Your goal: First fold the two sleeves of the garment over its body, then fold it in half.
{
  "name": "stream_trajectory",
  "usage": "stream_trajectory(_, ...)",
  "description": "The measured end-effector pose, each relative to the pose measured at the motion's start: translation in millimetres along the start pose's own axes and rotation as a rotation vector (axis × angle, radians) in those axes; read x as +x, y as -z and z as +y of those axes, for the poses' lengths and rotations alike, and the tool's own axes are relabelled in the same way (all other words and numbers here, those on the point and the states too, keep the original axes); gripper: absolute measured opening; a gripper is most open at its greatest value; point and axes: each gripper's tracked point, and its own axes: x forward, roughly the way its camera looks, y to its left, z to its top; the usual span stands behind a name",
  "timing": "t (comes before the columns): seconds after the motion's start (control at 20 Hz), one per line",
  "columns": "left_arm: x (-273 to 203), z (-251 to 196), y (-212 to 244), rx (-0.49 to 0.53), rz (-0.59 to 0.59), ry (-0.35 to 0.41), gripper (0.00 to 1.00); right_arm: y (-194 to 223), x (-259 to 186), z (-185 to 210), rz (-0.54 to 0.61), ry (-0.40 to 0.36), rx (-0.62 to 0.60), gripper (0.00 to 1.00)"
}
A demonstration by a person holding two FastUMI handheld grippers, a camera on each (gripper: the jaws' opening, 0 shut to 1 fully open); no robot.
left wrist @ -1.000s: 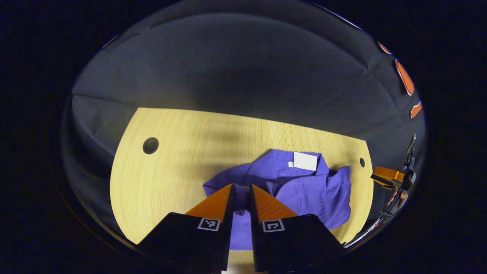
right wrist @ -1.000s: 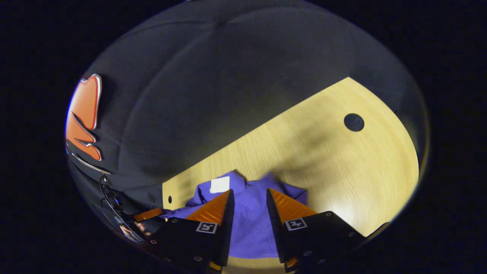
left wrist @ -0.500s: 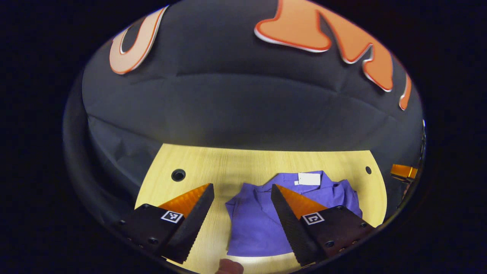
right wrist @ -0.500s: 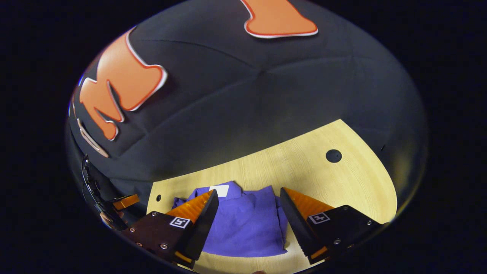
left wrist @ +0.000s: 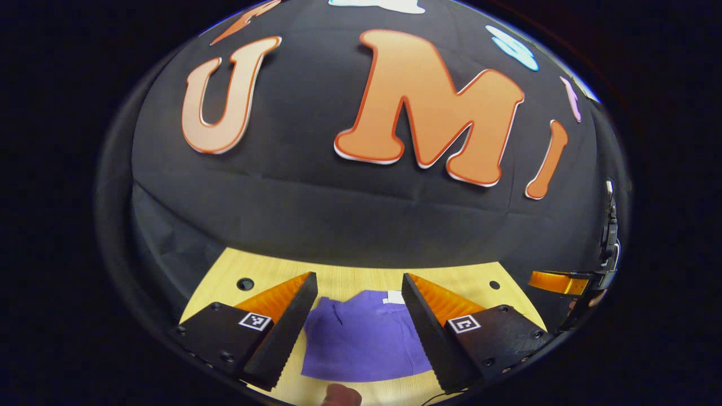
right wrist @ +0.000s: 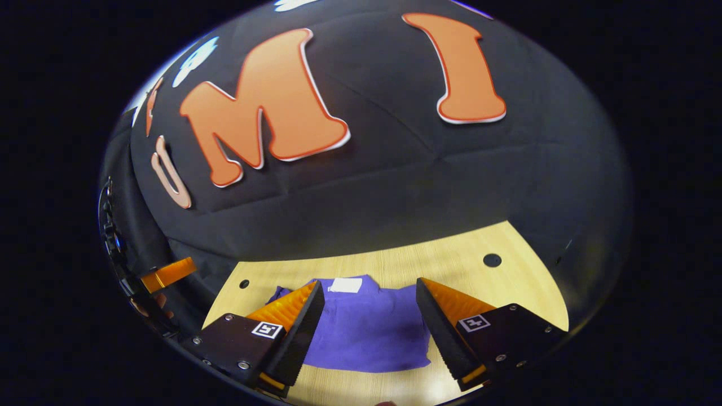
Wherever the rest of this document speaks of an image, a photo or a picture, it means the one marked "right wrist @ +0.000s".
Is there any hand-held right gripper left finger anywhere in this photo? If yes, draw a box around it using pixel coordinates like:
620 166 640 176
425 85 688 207
182 280 326 398

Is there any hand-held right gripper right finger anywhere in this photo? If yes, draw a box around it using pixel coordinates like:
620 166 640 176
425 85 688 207
416 277 567 392

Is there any purple shirt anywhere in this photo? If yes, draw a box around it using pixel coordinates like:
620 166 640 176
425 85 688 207
267 275 432 374

